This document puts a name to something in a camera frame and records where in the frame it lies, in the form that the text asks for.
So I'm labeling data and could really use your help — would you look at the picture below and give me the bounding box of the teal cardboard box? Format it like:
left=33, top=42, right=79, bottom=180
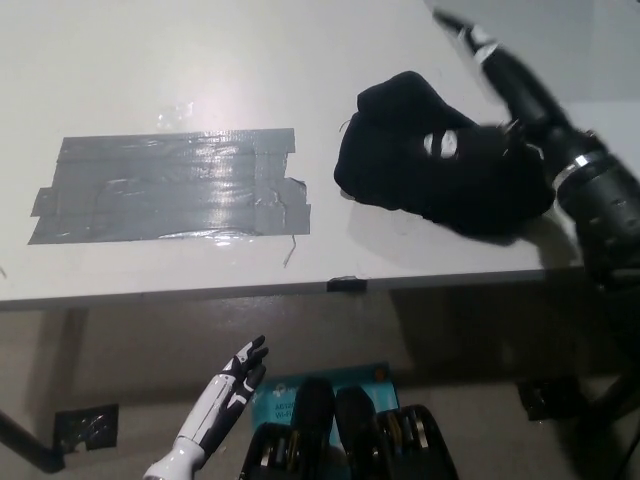
left=249, top=360, right=402, bottom=449

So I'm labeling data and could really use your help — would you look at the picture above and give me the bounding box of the black t-shirt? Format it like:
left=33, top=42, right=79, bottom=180
left=333, top=70, right=557, bottom=247

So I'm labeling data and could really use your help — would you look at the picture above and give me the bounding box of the clear tape piece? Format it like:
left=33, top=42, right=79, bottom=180
left=155, top=99, right=197, bottom=129

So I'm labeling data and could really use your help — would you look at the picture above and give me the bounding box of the beige table leg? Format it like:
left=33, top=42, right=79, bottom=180
left=62, top=308, right=91, bottom=404

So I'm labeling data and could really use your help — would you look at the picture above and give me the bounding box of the small black tape strip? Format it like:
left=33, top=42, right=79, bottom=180
left=326, top=274, right=369, bottom=296

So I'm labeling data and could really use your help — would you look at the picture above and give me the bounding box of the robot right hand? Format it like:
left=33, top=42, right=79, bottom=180
left=422, top=8, right=572, bottom=175

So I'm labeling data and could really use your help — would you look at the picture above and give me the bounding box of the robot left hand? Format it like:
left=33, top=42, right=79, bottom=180
left=172, top=333, right=272, bottom=459

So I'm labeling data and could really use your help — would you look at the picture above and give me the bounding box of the black metal table foot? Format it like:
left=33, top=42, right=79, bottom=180
left=0, top=409, right=67, bottom=475

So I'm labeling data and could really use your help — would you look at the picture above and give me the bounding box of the grey duct tape patch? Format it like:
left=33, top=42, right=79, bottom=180
left=27, top=128, right=313, bottom=247

